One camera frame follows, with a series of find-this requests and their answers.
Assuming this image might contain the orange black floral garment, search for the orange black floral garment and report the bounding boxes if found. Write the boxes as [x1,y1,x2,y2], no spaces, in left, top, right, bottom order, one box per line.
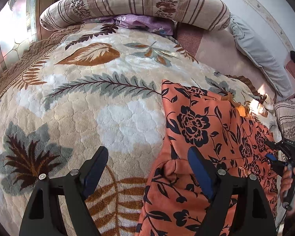
[136,80,278,235]

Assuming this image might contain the striped floral pillow right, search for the striped floral pillow right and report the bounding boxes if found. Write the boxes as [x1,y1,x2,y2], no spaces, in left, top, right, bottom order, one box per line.
[274,98,295,140]

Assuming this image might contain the leaf pattern plush blanket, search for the leaf pattern plush blanket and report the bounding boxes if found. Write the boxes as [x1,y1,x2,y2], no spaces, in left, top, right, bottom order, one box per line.
[0,23,281,235]

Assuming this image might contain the grey pillow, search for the grey pillow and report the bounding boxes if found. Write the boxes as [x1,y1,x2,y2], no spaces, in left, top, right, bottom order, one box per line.
[230,14,293,100]

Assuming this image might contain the pink bed sheet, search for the pink bed sheet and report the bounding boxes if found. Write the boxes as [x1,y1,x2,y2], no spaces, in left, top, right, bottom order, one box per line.
[174,22,277,101]

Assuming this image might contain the stained glass window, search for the stained glass window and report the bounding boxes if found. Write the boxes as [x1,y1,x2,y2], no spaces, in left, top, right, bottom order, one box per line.
[0,0,38,75]

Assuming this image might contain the purple cloth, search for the purple cloth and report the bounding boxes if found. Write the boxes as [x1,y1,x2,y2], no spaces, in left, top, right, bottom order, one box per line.
[85,14,175,36]

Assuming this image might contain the striped floral bolster pillow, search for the striped floral bolster pillow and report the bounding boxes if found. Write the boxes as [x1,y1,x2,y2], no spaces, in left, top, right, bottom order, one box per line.
[40,0,231,31]

